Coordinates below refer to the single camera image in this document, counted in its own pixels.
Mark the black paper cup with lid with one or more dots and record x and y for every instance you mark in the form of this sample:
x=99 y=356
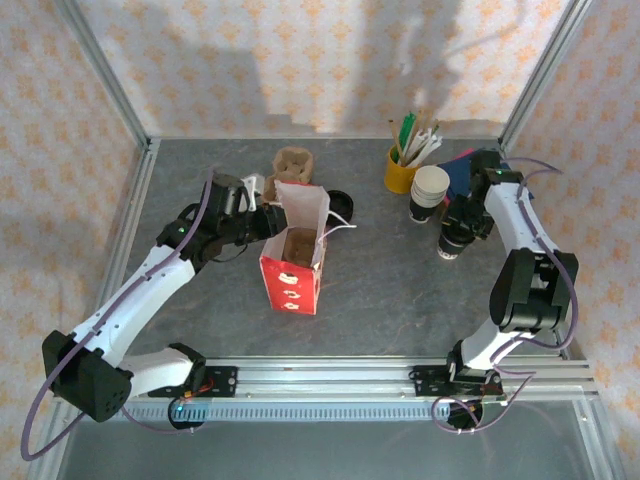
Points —
x=450 y=250

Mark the red white paper bag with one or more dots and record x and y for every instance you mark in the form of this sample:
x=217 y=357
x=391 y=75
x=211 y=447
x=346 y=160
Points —
x=292 y=295

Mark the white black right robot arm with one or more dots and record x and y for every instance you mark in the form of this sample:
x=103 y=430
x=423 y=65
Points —
x=515 y=225

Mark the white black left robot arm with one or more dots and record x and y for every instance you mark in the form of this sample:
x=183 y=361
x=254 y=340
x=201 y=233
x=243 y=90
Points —
x=145 y=285

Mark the paper cup stack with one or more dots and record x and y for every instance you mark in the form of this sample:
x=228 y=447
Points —
x=427 y=192

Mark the blue paper napkin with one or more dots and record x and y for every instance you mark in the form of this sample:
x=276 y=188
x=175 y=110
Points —
x=457 y=172

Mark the brown pulp cup carrier stack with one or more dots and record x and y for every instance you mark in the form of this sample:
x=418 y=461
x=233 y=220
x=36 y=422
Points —
x=295 y=165

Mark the pink paper napkin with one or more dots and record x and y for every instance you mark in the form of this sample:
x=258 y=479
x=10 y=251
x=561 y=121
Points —
x=465 y=152

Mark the black cup lid stack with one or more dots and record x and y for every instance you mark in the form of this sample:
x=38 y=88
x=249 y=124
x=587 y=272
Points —
x=342 y=202

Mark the yellow straw holder cup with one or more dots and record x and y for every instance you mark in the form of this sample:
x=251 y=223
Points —
x=395 y=177

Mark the green straw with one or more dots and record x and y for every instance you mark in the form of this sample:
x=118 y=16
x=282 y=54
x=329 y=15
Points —
x=406 y=127

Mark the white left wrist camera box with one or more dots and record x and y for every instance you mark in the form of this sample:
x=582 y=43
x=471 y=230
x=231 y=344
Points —
x=253 y=192

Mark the aluminium side rail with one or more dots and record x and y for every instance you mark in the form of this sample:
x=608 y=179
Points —
x=131 y=200

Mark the aluminium frame post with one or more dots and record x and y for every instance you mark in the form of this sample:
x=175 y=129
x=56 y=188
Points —
x=106 y=75
x=544 y=75

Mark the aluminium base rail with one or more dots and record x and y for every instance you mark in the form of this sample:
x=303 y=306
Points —
x=325 y=380

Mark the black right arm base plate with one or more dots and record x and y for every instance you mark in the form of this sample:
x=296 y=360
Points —
x=430 y=382

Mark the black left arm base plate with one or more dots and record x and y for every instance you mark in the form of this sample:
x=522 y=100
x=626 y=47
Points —
x=220 y=382

